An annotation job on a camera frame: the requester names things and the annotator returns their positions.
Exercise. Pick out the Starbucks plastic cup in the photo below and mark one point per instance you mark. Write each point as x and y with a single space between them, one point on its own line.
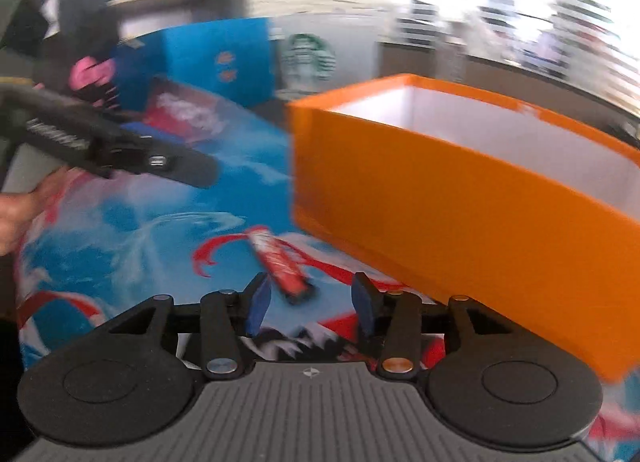
315 53

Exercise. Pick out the pink black object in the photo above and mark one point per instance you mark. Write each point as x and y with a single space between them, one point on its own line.
93 81

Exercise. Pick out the colourful desk mat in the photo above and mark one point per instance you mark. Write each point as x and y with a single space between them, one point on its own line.
129 320

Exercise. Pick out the person left hand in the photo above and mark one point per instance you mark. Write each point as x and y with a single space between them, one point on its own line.
18 210

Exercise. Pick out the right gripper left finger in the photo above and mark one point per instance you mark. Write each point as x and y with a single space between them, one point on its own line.
254 303

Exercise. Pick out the orange cardboard box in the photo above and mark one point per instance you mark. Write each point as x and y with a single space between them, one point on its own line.
456 190

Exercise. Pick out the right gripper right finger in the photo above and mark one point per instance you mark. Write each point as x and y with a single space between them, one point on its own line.
367 301

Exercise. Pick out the red snack bar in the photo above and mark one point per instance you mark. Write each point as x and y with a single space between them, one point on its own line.
289 278

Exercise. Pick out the blue paper bag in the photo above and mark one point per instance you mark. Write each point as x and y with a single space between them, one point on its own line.
228 57

